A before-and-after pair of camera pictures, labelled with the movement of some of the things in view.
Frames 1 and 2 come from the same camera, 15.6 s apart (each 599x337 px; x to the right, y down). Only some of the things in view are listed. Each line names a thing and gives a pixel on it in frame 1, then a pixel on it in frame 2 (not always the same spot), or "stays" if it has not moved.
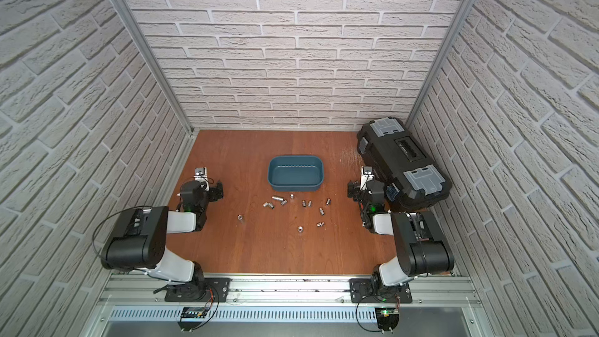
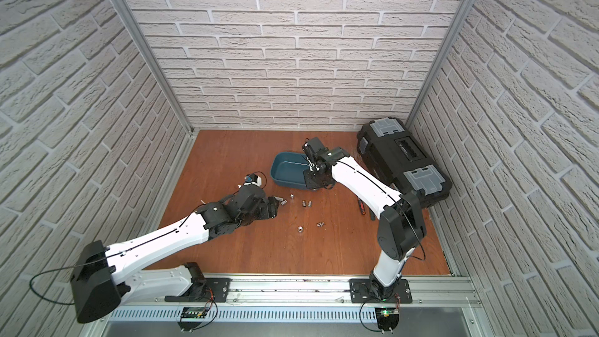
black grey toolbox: (412, 178) stays
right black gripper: (355, 186) → (310, 183)
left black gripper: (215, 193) → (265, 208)
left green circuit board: (191, 313) stays
